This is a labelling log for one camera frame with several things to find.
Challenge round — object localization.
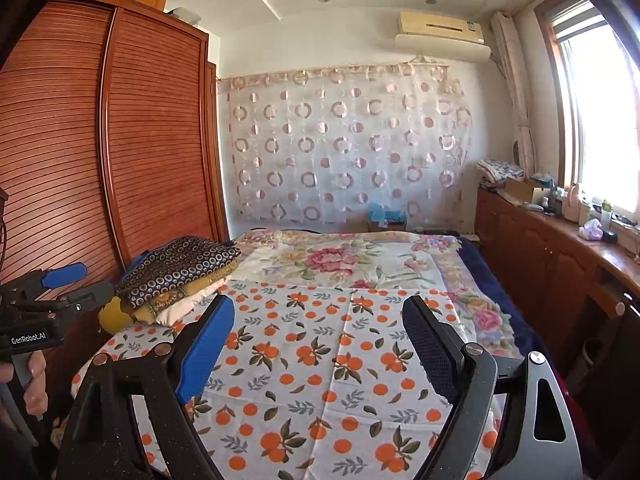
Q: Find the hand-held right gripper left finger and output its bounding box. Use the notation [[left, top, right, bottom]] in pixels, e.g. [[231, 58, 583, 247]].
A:
[[56, 293, 236, 480]]

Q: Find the white bundled window curtain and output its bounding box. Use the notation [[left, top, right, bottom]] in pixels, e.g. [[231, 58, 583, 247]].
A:
[[490, 9, 539, 182]]

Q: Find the stack of folded cloths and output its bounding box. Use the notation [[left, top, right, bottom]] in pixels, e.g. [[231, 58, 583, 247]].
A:
[[475, 158, 527, 187]]

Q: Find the cream folded cloth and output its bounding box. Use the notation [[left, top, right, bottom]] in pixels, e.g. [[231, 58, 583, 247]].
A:
[[149, 279, 232, 329]]

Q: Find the cardboard box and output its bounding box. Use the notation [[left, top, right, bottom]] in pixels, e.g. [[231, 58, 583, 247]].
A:
[[504, 177, 544, 207]]

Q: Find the white plastic bottle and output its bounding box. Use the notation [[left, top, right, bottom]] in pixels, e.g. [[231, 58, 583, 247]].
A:
[[564, 182, 584, 222]]

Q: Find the floral blanket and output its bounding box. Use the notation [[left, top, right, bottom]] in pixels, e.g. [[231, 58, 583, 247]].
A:
[[231, 229, 527, 362]]

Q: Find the wooden framed window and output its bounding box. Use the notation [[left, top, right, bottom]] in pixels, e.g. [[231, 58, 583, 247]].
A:
[[534, 0, 640, 223]]

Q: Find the person's left hand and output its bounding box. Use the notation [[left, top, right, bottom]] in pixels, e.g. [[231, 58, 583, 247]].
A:
[[0, 350, 50, 429]]

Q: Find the long wooden cabinet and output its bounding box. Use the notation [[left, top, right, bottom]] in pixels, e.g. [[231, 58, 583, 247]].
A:
[[474, 184, 640, 413]]

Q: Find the cream air conditioner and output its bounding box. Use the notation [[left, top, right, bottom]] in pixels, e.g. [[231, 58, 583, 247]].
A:
[[396, 10, 486, 46]]

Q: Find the yellow plush toy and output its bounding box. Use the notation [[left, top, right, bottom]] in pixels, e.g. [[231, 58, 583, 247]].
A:
[[97, 295, 133, 336]]

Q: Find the blue box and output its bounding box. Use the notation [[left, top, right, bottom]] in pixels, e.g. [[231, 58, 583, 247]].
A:
[[366, 202, 408, 234]]

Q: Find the sheer circle-patterned curtain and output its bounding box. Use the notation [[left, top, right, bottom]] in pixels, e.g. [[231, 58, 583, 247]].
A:
[[216, 63, 474, 227]]

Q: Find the navy blue bedspread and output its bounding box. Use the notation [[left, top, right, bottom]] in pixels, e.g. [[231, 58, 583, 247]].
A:
[[456, 236, 552, 362]]

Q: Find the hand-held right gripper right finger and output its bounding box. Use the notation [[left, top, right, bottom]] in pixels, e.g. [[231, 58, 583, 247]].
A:
[[401, 295, 584, 480]]

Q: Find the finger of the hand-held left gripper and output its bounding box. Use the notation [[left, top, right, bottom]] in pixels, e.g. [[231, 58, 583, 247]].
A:
[[49, 280, 117, 312], [9, 261, 89, 294]]

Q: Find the dark circle-patterned shirt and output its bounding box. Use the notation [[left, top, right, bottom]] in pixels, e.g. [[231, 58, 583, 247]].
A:
[[115, 235, 243, 312]]

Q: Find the mustard sunflower print cloth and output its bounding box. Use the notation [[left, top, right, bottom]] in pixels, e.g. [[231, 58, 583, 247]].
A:
[[131, 272, 234, 324]]

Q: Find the crumpled white tissue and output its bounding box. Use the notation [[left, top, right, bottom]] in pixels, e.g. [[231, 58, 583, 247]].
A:
[[578, 217, 604, 242]]

